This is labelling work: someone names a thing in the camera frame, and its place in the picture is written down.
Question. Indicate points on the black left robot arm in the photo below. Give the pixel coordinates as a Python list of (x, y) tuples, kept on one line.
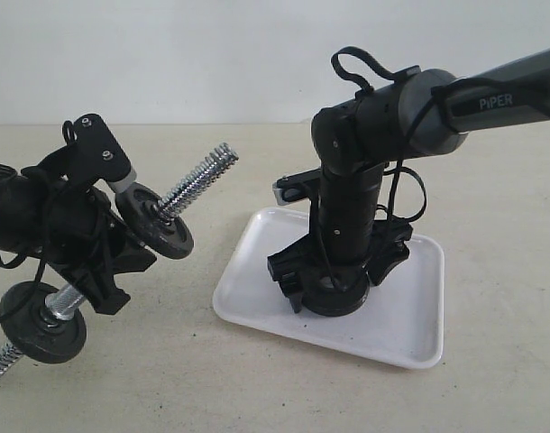
[(17, 213)]

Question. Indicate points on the black weight plate end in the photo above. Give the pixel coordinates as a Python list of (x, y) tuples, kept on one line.
[(170, 238)]

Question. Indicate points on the white rectangular plastic tray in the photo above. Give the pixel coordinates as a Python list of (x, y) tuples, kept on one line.
[(401, 323)]

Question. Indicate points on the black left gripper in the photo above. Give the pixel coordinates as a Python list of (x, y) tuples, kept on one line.
[(77, 230)]

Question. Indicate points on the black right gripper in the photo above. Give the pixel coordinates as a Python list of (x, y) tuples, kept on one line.
[(346, 213)]

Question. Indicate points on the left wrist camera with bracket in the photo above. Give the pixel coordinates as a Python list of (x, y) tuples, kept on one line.
[(94, 154)]

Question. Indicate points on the chrome threaded dumbbell bar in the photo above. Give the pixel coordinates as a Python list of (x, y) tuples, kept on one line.
[(170, 206)]

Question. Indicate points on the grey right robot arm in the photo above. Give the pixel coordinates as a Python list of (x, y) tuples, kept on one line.
[(419, 113)]

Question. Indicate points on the black weight plate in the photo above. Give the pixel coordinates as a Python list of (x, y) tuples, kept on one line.
[(334, 295), (50, 328)]

